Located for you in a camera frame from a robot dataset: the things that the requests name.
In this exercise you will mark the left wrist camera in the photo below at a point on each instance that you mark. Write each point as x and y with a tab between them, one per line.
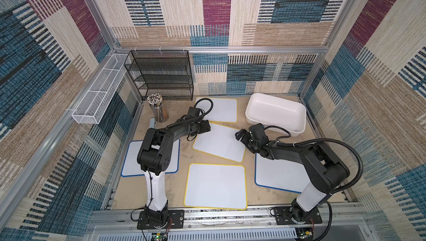
193	112

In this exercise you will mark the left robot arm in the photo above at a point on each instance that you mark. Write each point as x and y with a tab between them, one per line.
155	156

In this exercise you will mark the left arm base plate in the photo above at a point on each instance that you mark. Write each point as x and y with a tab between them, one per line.
173	219

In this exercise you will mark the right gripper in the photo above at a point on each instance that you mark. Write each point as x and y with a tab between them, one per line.
245	136

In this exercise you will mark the yellow whiteboard back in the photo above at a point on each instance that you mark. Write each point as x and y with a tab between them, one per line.
224	110

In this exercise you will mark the blue whiteboard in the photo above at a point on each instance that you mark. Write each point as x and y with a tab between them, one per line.
131	168
280	174

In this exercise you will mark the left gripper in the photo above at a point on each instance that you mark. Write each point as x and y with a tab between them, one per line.
206	127

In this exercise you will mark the white storage box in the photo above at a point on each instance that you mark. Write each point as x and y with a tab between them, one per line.
271	110

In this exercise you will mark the aluminium front rail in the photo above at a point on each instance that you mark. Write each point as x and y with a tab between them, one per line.
343	222

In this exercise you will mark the white wire basket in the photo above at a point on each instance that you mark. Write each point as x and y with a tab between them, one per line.
93	106

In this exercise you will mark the yellow whiteboard front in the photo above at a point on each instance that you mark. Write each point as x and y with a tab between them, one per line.
219	186

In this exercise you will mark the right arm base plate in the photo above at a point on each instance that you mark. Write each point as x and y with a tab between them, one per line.
288	215

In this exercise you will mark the yellow whiteboard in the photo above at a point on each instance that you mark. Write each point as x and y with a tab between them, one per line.
221	142
224	110
219	186

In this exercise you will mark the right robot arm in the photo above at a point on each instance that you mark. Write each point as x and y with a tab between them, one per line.
324	168

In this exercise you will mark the pencil cup holder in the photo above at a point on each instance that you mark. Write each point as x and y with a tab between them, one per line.
155	102

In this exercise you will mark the black mesh shelf rack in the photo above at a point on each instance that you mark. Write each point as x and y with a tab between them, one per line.
167	73

